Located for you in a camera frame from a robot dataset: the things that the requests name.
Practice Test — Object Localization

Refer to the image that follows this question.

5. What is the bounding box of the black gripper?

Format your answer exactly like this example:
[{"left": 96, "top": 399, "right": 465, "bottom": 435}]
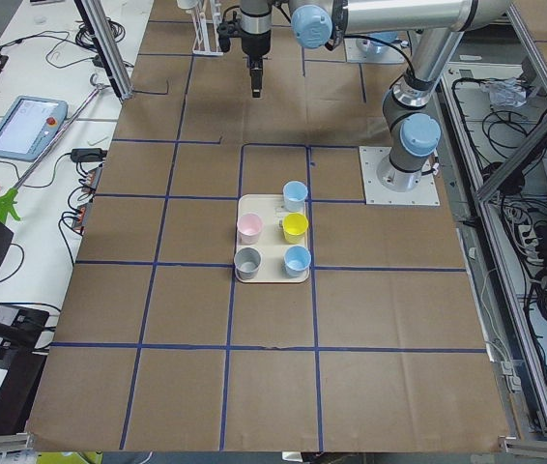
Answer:
[{"left": 240, "top": 28, "right": 272, "bottom": 99}]

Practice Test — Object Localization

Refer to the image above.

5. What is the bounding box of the white plastic cup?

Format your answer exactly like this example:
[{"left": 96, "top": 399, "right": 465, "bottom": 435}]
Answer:
[{"left": 177, "top": 0, "right": 199, "bottom": 10}]

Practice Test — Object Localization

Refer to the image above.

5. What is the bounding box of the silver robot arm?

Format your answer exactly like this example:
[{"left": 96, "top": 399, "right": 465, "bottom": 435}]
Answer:
[{"left": 287, "top": 0, "right": 510, "bottom": 192}]

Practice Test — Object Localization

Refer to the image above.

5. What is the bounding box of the light blue cup far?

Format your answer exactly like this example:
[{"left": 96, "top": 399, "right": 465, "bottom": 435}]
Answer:
[{"left": 282, "top": 181, "right": 308, "bottom": 212}]

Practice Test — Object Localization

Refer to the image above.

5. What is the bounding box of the light blue cup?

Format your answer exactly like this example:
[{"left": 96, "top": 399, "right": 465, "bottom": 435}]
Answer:
[
  {"left": 283, "top": 246, "right": 311, "bottom": 277},
  {"left": 282, "top": 181, "right": 308, "bottom": 212}
]

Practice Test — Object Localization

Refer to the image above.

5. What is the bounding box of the pink plastic cup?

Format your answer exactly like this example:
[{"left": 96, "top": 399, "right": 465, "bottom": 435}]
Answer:
[{"left": 237, "top": 213, "right": 263, "bottom": 245}]

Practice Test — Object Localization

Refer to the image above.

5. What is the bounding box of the yellow plastic cup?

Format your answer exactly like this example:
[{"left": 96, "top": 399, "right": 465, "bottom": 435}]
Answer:
[{"left": 282, "top": 213, "right": 309, "bottom": 245}]

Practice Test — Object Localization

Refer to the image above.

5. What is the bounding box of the grey plastic cup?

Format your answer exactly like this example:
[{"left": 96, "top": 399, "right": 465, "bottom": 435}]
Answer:
[{"left": 234, "top": 246, "right": 262, "bottom": 281}]

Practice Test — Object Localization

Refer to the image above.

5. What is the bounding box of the light blue cup near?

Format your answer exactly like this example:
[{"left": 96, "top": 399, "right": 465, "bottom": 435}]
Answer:
[{"left": 283, "top": 246, "right": 311, "bottom": 277}]

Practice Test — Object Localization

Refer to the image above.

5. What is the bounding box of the cream plastic tray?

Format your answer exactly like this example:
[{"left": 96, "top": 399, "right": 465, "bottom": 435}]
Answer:
[{"left": 236, "top": 194, "right": 310, "bottom": 284}]

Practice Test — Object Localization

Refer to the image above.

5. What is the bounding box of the blue teach pendant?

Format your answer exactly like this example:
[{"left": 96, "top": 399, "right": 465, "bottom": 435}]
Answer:
[{"left": 0, "top": 96, "right": 68, "bottom": 161}]

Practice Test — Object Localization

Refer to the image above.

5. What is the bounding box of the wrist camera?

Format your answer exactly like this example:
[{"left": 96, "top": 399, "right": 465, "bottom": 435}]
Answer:
[{"left": 216, "top": 14, "right": 240, "bottom": 53}]

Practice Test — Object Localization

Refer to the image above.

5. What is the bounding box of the white wire cup rack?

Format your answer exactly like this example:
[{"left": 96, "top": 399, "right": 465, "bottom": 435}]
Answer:
[{"left": 185, "top": 0, "right": 223, "bottom": 57}]

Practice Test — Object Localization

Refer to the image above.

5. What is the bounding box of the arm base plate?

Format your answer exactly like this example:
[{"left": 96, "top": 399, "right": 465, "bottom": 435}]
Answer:
[
  {"left": 359, "top": 146, "right": 440, "bottom": 207},
  {"left": 344, "top": 31, "right": 409, "bottom": 65}
]

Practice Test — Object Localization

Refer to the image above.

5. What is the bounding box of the aluminium frame post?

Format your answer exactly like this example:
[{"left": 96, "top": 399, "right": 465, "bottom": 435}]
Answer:
[{"left": 74, "top": 0, "right": 133, "bottom": 102}]

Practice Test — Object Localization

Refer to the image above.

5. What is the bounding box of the green handled reacher grabber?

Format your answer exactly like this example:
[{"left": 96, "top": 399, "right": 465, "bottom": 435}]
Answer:
[{"left": 0, "top": 81, "right": 108, "bottom": 223}]

